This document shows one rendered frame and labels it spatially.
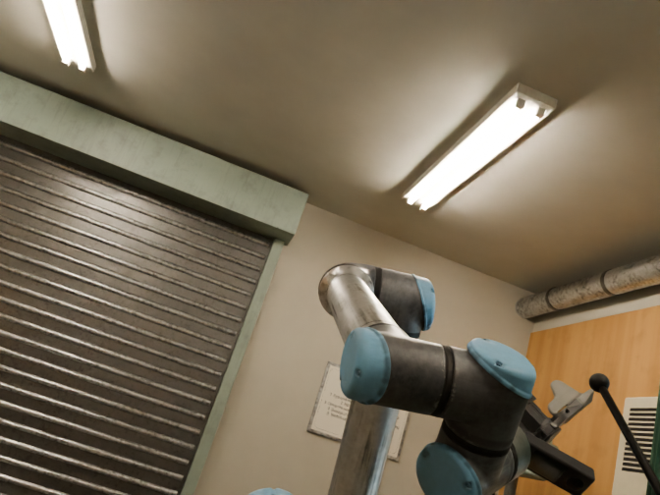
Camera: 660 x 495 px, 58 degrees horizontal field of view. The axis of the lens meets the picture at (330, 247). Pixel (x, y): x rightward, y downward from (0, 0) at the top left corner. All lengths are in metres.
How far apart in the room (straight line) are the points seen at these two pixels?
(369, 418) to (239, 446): 2.58
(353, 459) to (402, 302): 0.37
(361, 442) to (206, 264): 2.70
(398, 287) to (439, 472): 0.55
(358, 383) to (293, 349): 3.23
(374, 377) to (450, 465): 0.16
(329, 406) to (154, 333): 1.20
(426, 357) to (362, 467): 0.69
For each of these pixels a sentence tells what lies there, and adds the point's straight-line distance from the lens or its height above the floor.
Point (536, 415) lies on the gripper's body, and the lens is 1.00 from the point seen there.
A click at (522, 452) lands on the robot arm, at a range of 0.91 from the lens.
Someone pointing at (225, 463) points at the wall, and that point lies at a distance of 3.88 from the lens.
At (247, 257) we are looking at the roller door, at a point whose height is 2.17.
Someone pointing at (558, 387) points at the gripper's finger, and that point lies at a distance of 1.06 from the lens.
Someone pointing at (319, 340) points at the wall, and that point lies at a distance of 3.98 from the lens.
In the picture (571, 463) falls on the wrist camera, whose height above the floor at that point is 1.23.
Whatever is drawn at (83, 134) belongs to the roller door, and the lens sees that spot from 3.98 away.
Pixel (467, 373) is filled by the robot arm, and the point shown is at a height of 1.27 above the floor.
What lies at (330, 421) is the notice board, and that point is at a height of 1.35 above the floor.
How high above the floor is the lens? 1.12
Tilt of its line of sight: 19 degrees up
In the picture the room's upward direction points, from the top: 18 degrees clockwise
